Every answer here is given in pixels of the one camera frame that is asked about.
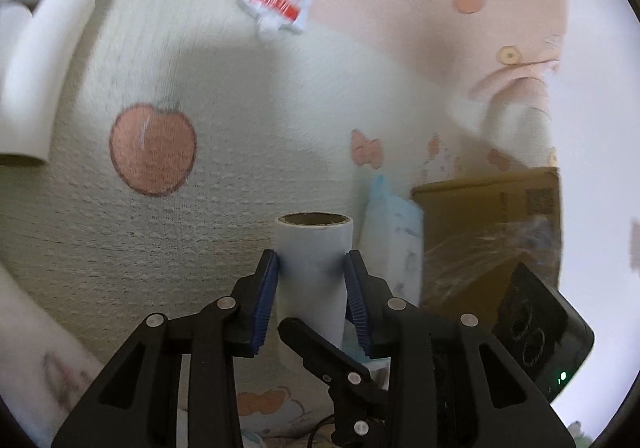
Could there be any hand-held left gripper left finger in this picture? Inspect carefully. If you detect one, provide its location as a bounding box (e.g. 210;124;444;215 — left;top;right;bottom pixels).
51;249;279;448

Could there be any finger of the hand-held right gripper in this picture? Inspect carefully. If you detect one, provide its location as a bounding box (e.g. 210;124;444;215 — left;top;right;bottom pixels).
277;317;391;448

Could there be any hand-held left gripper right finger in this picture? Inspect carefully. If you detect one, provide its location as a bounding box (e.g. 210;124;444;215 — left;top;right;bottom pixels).
343;250;577;448

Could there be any white paper tube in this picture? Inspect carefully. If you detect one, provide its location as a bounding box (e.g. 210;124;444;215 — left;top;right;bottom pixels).
272;211;354;365

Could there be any light blue tissue pack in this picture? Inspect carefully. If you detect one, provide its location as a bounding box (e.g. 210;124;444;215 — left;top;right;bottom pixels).
356;174;427;300

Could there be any brown cardboard box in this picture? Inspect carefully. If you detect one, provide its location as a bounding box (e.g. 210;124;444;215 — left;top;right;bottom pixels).
410;167;562;331

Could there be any pink printed blanket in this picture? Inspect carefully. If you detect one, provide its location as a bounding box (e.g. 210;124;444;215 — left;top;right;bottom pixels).
0;0;568;448

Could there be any cream printed pillow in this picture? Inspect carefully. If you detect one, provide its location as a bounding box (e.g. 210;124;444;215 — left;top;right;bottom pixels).
0;263;107;448

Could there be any pile of white tubes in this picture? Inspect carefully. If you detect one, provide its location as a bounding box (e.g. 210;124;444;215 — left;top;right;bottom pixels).
0;0;184;168

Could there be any black cable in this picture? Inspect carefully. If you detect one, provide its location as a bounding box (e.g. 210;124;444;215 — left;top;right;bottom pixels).
307;415;342;448

